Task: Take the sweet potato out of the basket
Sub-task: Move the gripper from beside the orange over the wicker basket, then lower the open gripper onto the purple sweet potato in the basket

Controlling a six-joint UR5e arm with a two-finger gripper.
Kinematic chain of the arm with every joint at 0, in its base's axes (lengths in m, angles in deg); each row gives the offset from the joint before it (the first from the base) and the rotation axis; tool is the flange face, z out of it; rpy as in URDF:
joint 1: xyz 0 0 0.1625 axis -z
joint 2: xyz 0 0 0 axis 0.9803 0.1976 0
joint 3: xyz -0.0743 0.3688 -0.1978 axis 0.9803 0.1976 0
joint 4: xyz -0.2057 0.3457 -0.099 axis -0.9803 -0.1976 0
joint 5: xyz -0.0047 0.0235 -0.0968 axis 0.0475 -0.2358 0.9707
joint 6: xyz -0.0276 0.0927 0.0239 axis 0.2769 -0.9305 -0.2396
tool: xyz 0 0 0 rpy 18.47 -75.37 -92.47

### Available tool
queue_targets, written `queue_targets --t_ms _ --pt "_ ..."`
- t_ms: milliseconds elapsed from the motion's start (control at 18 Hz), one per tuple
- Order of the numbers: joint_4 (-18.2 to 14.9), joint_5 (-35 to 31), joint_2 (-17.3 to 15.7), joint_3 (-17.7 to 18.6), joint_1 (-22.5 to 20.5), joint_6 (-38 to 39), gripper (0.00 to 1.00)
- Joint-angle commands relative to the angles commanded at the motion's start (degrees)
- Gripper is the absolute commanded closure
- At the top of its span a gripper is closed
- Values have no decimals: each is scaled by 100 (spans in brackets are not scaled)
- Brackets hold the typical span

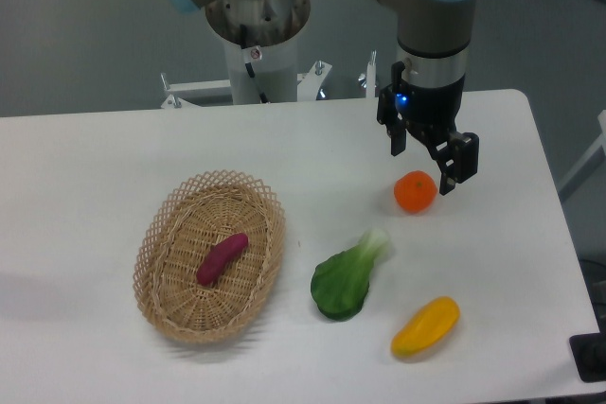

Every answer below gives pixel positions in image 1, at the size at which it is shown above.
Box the oval wicker basket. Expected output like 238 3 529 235
134 170 286 343

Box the black cable on pedestal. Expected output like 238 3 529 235
239 24 271 105

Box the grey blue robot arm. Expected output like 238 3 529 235
170 0 479 194

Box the purple sweet potato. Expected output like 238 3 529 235
196 233 249 287

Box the yellow mango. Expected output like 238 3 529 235
390 296 460 359

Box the white frame at right edge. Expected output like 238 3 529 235
557 111 605 202

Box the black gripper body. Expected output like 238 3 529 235
377 61 465 148

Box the white metal base frame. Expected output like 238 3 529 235
159 49 380 110

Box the green bok choy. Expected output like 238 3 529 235
310 228 390 322

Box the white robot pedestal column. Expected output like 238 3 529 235
204 0 312 105

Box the orange tangerine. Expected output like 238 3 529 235
393 170 437 214

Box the black box at table edge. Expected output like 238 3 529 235
569 332 605 383

